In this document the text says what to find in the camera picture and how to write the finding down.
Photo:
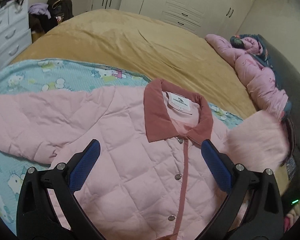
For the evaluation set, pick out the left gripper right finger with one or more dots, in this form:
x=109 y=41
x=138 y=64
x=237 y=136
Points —
x=252 y=208

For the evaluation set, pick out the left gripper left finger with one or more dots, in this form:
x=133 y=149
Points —
x=47 y=207

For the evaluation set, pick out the pink quilted jacket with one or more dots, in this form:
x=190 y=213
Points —
x=150 y=181

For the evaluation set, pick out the striped dark garment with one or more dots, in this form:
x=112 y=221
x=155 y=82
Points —
x=289 y=160

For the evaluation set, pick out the grey quilted headboard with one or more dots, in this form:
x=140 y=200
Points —
x=289 y=80

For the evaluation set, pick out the hello kitty blue blanket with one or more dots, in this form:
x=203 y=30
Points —
x=31 y=76

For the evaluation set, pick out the pink floral duvet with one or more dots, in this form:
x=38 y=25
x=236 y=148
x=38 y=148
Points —
x=249 y=57

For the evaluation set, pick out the white drawer chest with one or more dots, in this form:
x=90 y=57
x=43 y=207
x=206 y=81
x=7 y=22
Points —
x=15 y=32

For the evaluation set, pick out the tan bed cover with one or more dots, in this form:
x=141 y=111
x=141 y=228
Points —
x=149 y=47

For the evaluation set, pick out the purple cloth pile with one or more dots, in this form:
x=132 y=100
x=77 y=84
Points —
x=39 y=9

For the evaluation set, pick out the black backpack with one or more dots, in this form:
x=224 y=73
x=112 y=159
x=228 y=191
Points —
x=60 y=8

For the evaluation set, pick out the white wardrobe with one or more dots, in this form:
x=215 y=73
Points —
x=201 y=17

